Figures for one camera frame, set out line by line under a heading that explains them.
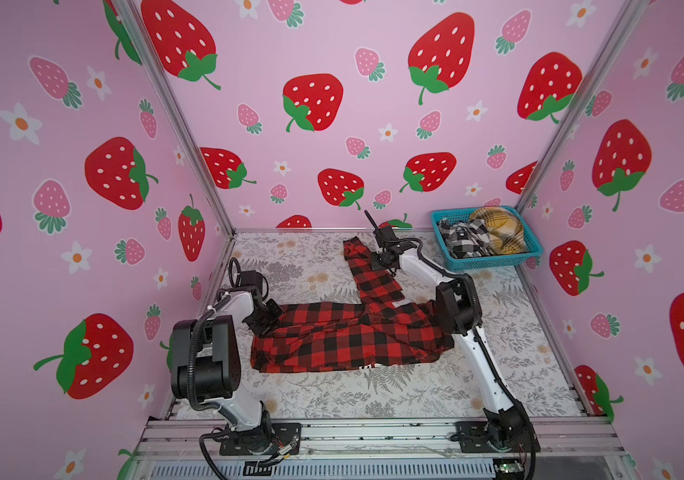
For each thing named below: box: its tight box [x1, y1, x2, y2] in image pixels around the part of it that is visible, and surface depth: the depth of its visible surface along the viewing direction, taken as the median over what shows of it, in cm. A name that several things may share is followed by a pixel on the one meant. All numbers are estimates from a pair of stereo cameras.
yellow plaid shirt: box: [470, 207, 527, 255], surface depth 109 cm
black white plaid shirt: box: [439, 218, 493, 259], surface depth 109 cm
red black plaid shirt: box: [251, 236, 455, 373], surface depth 92 cm
